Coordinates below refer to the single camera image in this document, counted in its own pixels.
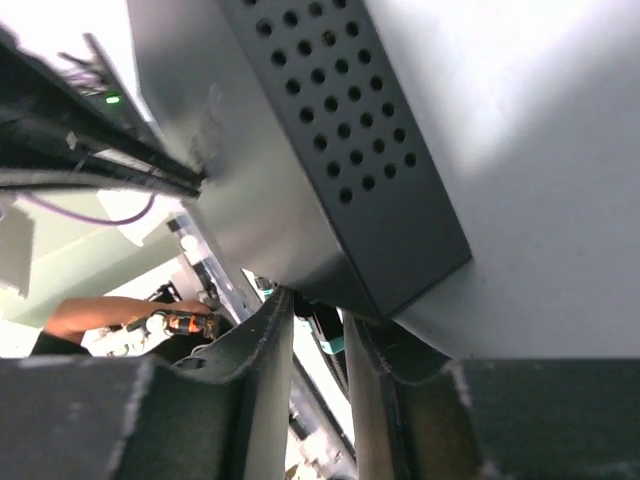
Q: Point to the black network switch box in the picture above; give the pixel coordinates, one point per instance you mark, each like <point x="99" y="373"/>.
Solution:
<point x="318" y="177"/>

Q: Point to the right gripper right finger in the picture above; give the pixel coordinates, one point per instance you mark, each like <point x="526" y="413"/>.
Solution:
<point x="410" y="421"/>

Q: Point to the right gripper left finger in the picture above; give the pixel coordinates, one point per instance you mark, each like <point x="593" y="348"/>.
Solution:
<point x="221" y="413"/>

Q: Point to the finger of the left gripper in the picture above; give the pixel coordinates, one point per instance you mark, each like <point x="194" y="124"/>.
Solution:
<point x="52" y="138"/>

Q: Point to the black ethernet cable teal boot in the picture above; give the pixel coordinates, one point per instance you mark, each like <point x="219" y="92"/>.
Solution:
<point x="326" y="327"/>

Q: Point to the person forearm in background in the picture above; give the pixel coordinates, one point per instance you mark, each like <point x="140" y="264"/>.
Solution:
<point x="75" y="316"/>

